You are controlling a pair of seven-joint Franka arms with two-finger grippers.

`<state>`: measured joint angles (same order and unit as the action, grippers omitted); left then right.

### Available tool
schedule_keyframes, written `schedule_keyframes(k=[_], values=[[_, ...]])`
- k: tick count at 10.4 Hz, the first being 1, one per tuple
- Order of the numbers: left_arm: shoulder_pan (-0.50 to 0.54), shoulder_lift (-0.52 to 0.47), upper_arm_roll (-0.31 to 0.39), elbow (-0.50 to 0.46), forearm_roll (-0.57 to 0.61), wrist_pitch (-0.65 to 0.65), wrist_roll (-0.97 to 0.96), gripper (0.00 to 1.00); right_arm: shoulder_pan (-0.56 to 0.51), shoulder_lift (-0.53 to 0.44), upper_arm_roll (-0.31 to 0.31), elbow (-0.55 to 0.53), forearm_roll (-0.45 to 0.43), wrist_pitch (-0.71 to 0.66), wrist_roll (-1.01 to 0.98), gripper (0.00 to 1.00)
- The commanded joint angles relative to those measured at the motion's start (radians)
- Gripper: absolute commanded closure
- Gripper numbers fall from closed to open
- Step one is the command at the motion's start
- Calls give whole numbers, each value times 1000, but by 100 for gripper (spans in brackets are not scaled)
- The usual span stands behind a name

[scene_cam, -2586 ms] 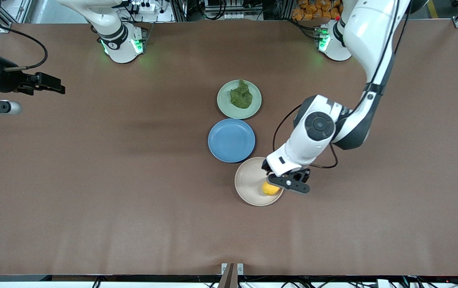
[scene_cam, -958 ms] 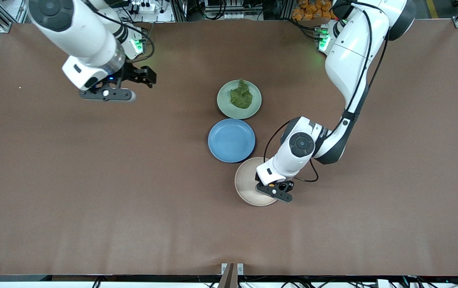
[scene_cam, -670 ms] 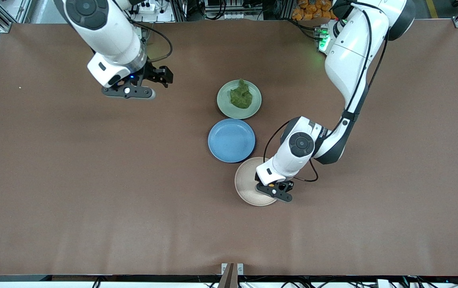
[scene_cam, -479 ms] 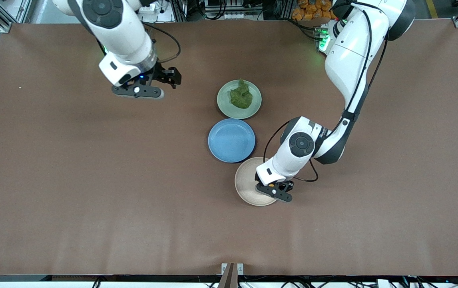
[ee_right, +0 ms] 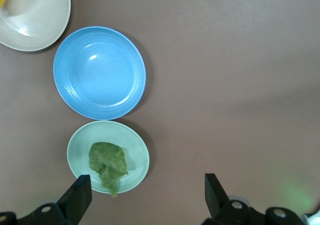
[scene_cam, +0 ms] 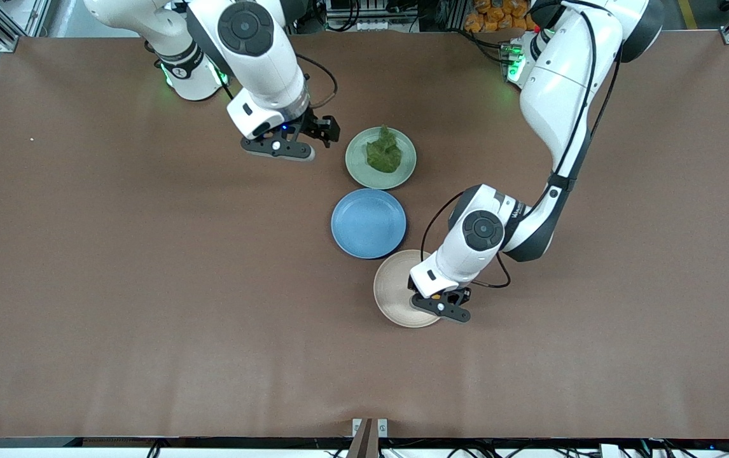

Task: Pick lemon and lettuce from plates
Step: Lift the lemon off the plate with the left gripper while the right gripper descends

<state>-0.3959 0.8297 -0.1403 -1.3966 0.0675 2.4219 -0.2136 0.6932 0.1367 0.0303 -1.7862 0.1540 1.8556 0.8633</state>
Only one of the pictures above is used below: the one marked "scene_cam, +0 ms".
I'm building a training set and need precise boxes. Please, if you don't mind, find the green lettuce leaf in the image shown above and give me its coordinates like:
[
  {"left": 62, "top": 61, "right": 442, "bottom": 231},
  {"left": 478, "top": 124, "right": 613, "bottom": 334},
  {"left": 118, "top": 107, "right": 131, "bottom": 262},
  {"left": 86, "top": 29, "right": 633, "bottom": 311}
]
[{"left": 365, "top": 125, "right": 403, "bottom": 174}]

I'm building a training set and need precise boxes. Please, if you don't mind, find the light green plate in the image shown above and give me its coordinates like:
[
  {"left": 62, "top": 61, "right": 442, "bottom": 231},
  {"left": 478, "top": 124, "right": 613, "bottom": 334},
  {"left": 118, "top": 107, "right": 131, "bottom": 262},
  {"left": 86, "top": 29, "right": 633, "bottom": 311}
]
[{"left": 345, "top": 127, "right": 417, "bottom": 190}]

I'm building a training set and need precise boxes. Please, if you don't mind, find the beige plate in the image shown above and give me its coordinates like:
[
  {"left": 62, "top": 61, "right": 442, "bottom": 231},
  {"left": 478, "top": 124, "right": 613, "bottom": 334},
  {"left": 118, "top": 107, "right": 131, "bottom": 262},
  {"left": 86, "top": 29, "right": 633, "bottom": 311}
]
[{"left": 373, "top": 249, "right": 448, "bottom": 329}]

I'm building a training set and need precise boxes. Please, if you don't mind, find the blue plate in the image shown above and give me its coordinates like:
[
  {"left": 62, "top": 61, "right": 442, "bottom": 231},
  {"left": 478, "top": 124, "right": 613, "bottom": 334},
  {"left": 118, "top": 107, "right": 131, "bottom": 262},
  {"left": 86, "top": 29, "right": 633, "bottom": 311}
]
[{"left": 331, "top": 188, "right": 407, "bottom": 260}]

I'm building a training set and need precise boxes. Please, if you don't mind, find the black equipment rack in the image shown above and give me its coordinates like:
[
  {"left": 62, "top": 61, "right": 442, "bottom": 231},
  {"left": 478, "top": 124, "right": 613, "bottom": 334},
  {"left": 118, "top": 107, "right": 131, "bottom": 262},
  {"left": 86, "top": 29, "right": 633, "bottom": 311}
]
[{"left": 288, "top": 0, "right": 467, "bottom": 34}]

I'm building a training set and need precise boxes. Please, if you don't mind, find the orange fruit pile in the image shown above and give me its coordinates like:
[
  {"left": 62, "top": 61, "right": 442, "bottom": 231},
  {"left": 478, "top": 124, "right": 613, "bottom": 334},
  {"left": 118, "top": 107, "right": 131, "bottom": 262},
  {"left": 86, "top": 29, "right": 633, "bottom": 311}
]
[{"left": 464, "top": 0, "right": 540, "bottom": 34}]

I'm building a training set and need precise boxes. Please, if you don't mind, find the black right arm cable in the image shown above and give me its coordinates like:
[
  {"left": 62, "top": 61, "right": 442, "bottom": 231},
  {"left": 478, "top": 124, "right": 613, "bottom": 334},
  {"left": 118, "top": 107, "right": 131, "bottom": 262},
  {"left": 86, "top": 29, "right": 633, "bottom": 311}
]
[{"left": 231, "top": 54, "right": 338, "bottom": 109}]

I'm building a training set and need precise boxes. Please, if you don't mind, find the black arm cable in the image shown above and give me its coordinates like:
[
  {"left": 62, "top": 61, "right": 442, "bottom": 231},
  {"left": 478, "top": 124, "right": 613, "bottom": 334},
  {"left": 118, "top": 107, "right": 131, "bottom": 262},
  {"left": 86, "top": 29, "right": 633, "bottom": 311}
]
[
  {"left": 420, "top": 10, "right": 623, "bottom": 289},
  {"left": 231, "top": 54, "right": 338, "bottom": 109}
]

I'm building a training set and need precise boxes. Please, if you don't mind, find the camera stand post with bracket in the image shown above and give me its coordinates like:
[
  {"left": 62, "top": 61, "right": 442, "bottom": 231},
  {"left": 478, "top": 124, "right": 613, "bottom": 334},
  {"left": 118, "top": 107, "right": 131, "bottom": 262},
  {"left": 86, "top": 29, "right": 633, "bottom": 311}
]
[{"left": 347, "top": 417, "right": 389, "bottom": 458}]

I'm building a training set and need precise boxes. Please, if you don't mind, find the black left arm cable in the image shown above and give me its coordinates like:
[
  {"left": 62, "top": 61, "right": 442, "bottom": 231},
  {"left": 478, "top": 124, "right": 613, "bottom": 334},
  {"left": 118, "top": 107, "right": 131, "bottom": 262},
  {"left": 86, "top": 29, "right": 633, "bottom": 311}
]
[{"left": 420, "top": 10, "right": 623, "bottom": 289}]

